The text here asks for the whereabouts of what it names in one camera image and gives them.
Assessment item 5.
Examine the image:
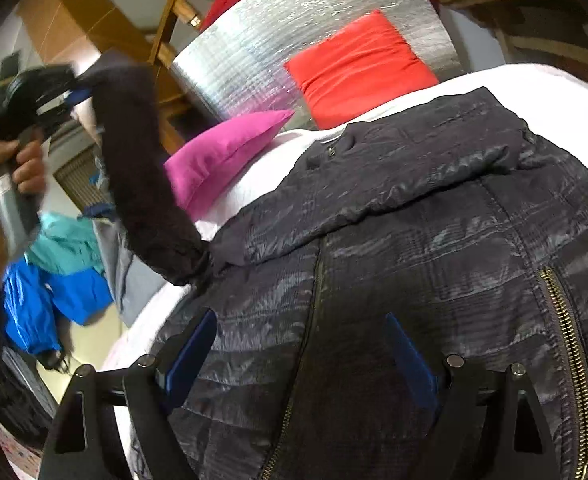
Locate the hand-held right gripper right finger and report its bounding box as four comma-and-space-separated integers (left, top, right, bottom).
383, 313, 569, 480

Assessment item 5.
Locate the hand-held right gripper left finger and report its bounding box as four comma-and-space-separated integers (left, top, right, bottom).
39, 309, 219, 480

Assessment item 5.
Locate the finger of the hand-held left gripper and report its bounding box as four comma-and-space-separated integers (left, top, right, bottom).
39, 86, 94, 117

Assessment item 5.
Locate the black quilted jacket with fur trim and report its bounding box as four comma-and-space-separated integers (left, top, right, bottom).
81, 52, 588, 480

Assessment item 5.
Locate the brown slatted panel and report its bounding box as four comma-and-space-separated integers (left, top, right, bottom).
53, 147, 106, 211

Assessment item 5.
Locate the wooden cabinet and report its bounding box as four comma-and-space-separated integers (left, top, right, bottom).
16, 0, 209, 156

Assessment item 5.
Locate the grey cloth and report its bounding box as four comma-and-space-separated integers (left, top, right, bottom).
94, 220, 167, 326

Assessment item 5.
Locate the teal cloth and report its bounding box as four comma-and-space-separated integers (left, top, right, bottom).
24, 210, 105, 276

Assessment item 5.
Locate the pink pillow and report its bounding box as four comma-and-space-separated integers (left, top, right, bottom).
164, 108, 295, 221

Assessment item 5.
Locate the bright blue cloth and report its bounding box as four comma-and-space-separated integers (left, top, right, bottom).
1, 255, 115, 356

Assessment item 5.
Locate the dark patterned cloth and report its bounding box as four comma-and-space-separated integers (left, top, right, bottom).
0, 345, 57, 461

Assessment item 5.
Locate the silver foil insulation mat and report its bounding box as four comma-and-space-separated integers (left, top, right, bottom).
171, 0, 467, 133

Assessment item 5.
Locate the white blanket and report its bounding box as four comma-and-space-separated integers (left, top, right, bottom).
99, 62, 588, 480

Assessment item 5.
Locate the red pillow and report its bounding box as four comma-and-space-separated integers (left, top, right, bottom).
284, 10, 441, 131

